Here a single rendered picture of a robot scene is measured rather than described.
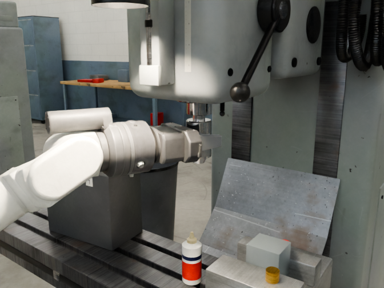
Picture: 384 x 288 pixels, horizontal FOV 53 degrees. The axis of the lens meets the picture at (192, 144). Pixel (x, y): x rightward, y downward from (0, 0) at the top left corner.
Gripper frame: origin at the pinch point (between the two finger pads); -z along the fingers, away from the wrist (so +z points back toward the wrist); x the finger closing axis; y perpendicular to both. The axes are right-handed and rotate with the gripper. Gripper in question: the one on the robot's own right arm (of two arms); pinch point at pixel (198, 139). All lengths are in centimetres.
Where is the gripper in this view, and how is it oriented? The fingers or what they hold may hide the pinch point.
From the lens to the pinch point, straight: 71.0
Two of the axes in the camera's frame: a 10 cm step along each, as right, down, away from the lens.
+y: -0.1, 9.7, 2.3
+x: -5.2, -2.0, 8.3
